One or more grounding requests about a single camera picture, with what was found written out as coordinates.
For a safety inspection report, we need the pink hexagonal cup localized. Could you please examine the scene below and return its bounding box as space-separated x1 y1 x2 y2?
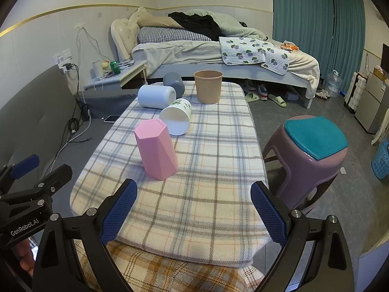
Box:
134 119 179 181

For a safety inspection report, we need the blue laundry basket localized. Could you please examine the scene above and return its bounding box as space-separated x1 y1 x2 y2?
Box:
371 140 389 180

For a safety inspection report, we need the checkered pillow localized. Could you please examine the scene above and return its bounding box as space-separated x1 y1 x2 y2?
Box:
137 26 213 44

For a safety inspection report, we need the brown cup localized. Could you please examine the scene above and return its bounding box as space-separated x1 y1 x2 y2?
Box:
194 70 223 104

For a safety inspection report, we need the white bed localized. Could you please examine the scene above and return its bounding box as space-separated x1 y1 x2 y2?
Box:
111 8 320 109

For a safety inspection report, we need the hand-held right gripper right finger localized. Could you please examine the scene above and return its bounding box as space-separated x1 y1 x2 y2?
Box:
250 181 356 292

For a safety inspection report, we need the grey sofa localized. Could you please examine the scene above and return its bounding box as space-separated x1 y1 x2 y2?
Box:
0 65 137 195

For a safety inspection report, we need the light blue cup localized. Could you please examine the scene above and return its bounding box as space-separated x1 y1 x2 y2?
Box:
137 84 177 109

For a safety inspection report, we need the grey cup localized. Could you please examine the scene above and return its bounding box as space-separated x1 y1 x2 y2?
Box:
162 72 186 98

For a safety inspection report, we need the teal seat cushion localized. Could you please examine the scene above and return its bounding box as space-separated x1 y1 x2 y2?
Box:
285 116 349 161

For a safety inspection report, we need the white wall switch panel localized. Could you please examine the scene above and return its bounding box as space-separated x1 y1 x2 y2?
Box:
53 49 72 62

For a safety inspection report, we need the large water bottle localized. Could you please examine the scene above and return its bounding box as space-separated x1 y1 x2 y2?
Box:
325 70 343 98

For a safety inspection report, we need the light blue nightstand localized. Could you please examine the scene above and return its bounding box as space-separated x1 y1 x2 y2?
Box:
83 60 148 91

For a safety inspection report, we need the beige pillow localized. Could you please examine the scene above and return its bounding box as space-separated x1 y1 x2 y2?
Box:
135 15 183 29

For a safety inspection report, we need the plaid tablecloth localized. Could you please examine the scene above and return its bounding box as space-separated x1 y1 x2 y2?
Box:
69 81 272 269

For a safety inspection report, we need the black garment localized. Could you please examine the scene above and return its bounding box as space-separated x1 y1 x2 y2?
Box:
168 11 222 41

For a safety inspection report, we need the cardboard box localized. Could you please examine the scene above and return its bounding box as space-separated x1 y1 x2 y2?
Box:
372 66 389 82

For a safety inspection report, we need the teal curtain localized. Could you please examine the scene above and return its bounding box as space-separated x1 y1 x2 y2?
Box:
271 0 365 81

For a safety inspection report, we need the white charging cable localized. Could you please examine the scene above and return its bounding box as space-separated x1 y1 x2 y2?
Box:
75 21 107 65

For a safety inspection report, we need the person's left hand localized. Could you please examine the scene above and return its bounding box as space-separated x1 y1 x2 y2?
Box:
14 237 38 277

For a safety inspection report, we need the grey cabinet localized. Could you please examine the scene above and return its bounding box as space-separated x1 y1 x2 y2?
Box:
354 73 389 135

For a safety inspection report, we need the green blanket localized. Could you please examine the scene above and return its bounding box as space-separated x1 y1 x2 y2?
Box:
185 9 269 41

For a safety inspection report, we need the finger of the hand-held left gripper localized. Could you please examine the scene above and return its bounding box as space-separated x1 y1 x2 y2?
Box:
0 164 73 210
0 155 41 194

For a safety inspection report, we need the floral print mat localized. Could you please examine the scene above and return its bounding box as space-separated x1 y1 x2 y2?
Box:
219 36 291 75

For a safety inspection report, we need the purple plastic stool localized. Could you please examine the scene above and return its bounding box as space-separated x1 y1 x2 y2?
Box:
262 115 349 215

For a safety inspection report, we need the white suitcase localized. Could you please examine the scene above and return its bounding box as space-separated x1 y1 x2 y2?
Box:
344 72 367 113

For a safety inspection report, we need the black cable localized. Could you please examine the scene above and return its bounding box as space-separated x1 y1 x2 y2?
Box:
65 64 92 144

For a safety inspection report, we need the white leaf print cup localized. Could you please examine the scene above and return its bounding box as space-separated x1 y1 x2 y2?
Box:
159 98 193 136

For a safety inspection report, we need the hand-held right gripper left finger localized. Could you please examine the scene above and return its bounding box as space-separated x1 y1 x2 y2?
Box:
32 179 138 292

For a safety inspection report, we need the orange plaid cushion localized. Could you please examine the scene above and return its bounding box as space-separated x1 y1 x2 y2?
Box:
73 240 265 292

